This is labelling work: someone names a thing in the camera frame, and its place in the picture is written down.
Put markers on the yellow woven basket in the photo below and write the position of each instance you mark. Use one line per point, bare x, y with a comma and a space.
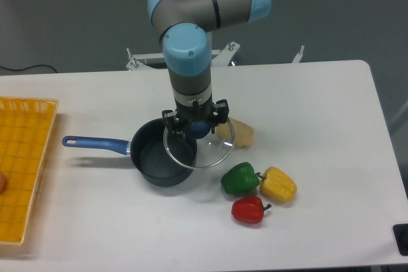
26, 126

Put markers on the glass lid blue knob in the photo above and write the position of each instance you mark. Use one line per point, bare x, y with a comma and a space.
203, 153

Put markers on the yellow bell pepper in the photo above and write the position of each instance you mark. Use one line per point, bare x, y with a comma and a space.
277, 185

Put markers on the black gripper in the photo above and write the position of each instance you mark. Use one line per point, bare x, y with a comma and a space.
194, 108

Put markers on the green bell pepper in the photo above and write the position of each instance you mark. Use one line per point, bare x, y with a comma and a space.
239, 179

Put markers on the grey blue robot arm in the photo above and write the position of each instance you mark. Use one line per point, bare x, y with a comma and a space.
182, 27

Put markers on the beige bread loaf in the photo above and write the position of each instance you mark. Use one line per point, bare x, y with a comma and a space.
244, 133

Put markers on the dark saucepan blue handle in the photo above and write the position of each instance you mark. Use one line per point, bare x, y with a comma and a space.
148, 153

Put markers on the red bell pepper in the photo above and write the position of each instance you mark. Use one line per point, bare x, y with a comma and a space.
249, 210

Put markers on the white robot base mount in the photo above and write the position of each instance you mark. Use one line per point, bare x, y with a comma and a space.
220, 58

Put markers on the black device at table edge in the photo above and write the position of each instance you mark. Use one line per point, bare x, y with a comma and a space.
401, 236

